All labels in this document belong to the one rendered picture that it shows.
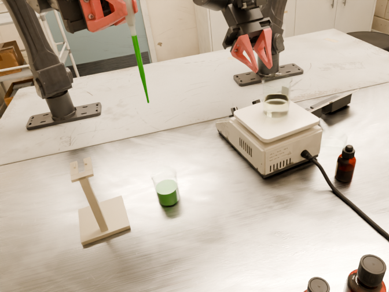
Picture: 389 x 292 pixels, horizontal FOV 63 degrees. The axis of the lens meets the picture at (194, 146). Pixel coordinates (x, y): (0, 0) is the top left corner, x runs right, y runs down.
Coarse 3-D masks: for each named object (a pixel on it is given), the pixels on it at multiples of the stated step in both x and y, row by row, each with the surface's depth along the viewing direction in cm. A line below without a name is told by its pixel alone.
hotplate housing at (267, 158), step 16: (224, 128) 68; (240, 128) 61; (320, 128) 58; (240, 144) 63; (256, 144) 57; (272, 144) 55; (288, 144) 56; (304, 144) 58; (320, 144) 59; (256, 160) 58; (272, 160) 56; (288, 160) 58; (304, 160) 60
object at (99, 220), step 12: (72, 168) 47; (72, 180) 45; (84, 180) 46; (84, 192) 47; (96, 204) 48; (108, 204) 57; (120, 204) 57; (84, 216) 55; (96, 216) 50; (108, 216) 55; (120, 216) 54; (84, 228) 53; (96, 228) 53; (108, 228) 52; (120, 228) 52; (84, 240) 51
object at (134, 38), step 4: (132, 36) 41; (136, 36) 41; (132, 40) 41; (136, 40) 41; (136, 44) 41; (136, 48) 41; (136, 52) 42; (140, 52) 42; (136, 56) 42; (140, 56) 42; (140, 60) 42; (140, 64) 43; (140, 68) 43; (140, 72) 43; (144, 72) 44; (140, 76) 44; (144, 76) 44; (144, 80) 44; (144, 84) 44; (144, 88) 45; (148, 100) 46
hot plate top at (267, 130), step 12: (252, 108) 63; (300, 108) 61; (240, 120) 60; (252, 120) 59; (264, 120) 59; (276, 120) 58; (288, 120) 58; (300, 120) 57; (312, 120) 57; (252, 132) 57; (264, 132) 56; (276, 132) 55; (288, 132) 55
